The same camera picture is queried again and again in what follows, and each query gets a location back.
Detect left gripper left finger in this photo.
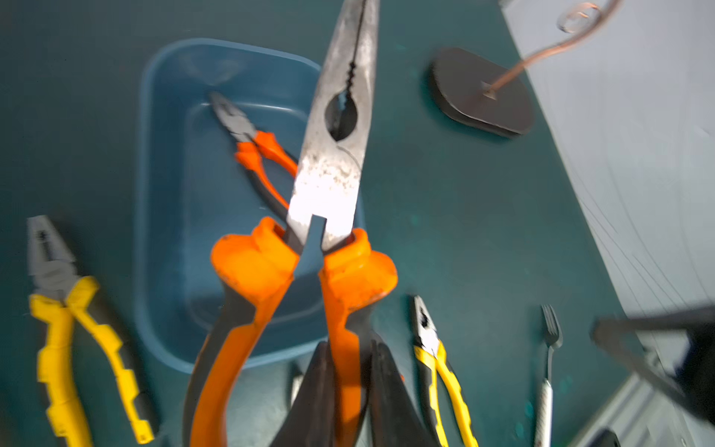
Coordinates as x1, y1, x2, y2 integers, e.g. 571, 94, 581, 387
270, 342, 336, 447

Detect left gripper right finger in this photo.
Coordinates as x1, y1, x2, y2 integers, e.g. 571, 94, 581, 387
368, 341, 436, 447

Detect small yellow black pliers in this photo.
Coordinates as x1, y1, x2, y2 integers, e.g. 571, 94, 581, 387
411, 295, 479, 447

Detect blue plastic storage box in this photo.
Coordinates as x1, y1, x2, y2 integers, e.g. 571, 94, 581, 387
133, 38, 320, 374

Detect large orange long nose pliers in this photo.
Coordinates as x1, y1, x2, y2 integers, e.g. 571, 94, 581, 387
182, 1, 398, 446

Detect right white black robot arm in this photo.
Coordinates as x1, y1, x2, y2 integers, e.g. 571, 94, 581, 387
581, 305, 714, 446

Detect orange black pliers in box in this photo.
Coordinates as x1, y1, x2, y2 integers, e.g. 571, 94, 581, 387
209, 91, 297, 221

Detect brown metal jewelry stand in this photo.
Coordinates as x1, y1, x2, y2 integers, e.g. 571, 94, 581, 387
428, 0, 620, 139

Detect white handled small tool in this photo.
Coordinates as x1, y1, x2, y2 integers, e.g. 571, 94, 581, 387
534, 305, 563, 447

